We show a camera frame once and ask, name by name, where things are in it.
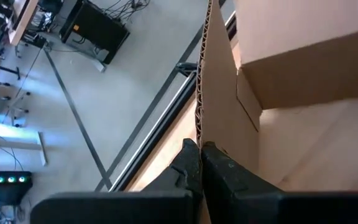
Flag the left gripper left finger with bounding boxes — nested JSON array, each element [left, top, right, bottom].
[[29, 138, 203, 224]]

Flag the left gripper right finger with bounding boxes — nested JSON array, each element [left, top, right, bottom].
[[201, 141, 358, 224]]

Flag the taped brown cardboard box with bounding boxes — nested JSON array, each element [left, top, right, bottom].
[[195, 0, 358, 224]]

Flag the grey desk leg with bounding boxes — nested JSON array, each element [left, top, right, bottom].
[[0, 130, 48, 167]]

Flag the computer tower purple lights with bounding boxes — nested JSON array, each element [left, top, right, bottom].
[[0, 170, 34, 212]]

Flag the black floor device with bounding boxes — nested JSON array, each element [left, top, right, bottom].
[[59, 0, 131, 65]]

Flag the wooden desk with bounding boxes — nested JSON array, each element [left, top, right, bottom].
[[7, 0, 40, 46]]

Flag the black aluminium rig frame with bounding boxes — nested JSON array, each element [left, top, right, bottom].
[[109, 11, 237, 192]]

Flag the small black mount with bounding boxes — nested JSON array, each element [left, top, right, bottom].
[[176, 61, 198, 77]]

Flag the floor cable tangle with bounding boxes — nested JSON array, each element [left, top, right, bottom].
[[103, 0, 152, 21]]

